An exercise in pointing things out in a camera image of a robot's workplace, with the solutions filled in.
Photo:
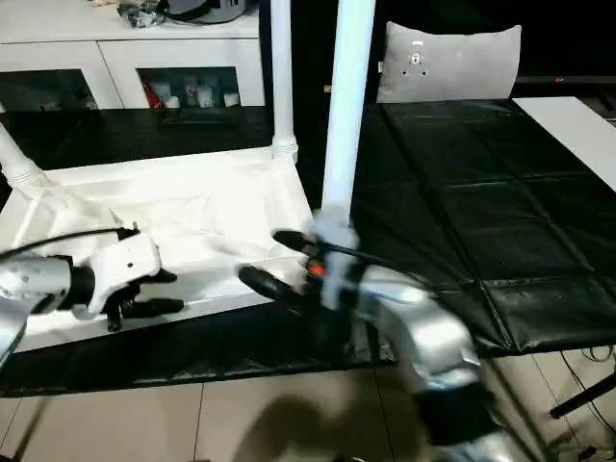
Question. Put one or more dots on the white plastic table top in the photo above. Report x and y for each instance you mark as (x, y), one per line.
(168, 216)

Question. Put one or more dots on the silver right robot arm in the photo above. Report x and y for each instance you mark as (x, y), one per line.
(423, 337)

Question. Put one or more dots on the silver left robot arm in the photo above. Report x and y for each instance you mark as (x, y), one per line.
(29, 289)

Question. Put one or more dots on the small white cup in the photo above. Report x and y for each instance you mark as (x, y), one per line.
(204, 96)
(231, 99)
(172, 101)

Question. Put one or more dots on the black mat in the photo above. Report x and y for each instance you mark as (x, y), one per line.
(481, 192)

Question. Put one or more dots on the black cabinet with gold label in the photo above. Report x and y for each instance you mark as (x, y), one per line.
(308, 48)

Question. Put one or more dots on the white sideboard with glass doors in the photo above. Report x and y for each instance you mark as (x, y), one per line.
(96, 58)

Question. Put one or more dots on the grey pillow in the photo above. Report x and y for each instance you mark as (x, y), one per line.
(447, 62)

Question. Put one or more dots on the crumpled patterned bag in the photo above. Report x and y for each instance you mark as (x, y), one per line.
(142, 14)

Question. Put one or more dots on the beige plush toy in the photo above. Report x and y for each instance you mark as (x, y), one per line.
(103, 2)

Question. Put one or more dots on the white flat board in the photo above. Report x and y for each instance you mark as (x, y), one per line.
(577, 135)

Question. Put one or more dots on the black metal bar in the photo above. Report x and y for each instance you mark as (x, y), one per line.
(582, 394)

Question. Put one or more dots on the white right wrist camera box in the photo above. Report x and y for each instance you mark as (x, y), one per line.
(337, 250)

